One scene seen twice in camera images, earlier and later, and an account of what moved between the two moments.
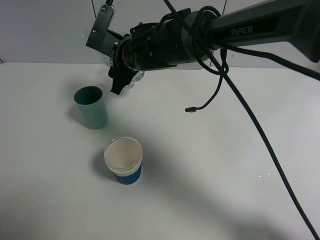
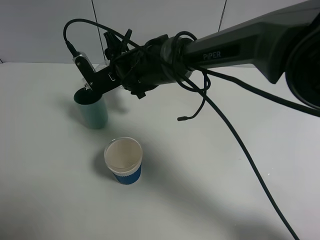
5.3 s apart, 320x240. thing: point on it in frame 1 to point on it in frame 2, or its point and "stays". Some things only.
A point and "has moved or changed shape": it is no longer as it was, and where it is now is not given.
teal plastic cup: (90, 101) stays
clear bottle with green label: (138, 75) has moved or changed shape
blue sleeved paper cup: (123, 157) stays
